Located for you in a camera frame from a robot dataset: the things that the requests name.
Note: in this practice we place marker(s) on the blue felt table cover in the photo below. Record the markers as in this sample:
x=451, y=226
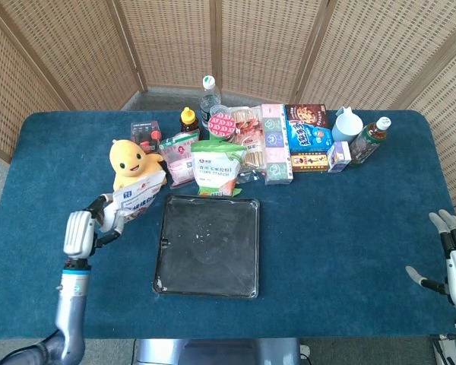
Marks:
x=346, y=247

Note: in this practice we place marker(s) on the white printed snack packet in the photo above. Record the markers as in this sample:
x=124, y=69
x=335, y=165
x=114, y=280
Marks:
x=137, y=192

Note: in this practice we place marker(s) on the woven wooden folding screen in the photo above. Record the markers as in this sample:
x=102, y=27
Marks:
x=262, y=45

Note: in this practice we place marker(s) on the clear water bottle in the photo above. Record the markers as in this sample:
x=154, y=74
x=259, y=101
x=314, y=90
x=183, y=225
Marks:
x=209, y=97

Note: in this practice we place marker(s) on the black square tray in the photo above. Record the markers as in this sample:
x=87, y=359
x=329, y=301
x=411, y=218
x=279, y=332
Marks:
x=207, y=247

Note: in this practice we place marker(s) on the pastel tissue pack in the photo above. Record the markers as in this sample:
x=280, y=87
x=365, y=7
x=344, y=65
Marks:
x=276, y=148

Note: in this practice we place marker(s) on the light blue pitcher cup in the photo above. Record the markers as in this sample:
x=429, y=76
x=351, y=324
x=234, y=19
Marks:
x=346, y=127

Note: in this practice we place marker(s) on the clear bag of biscuit sticks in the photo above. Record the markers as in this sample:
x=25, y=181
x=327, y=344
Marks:
x=251, y=133

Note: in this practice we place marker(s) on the yellow capped honey bottle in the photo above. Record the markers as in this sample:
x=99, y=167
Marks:
x=189, y=121

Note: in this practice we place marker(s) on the green tea bottle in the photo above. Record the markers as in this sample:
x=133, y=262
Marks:
x=368, y=142

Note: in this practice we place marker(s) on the orange brown small box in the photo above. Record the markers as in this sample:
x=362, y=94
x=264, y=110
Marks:
x=309, y=161

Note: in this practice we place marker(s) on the pink snack bag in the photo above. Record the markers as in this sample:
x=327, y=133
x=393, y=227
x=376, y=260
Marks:
x=178, y=161

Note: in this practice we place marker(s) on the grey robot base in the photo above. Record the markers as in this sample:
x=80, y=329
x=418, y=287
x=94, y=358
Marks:
x=216, y=351

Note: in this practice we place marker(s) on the pink lidded plastic jar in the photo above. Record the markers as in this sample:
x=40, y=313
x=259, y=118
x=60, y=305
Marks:
x=221, y=125

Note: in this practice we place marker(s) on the yellow plush toy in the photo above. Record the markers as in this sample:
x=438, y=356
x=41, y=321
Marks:
x=131, y=159

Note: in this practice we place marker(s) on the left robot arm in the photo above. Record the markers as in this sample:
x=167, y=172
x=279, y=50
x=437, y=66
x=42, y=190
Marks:
x=72, y=300

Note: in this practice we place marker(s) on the red black boxed item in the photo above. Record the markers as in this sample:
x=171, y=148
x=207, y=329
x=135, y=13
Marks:
x=144, y=131

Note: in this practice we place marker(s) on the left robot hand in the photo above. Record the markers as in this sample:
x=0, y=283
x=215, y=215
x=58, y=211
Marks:
x=78, y=233

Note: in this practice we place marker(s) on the blue cookie box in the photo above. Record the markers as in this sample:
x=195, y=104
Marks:
x=308, y=129

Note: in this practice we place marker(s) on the white purple small box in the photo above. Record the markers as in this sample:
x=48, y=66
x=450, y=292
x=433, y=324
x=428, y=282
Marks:
x=339, y=156

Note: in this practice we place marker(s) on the white green corn starch bag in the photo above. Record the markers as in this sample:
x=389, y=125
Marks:
x=214, y=169

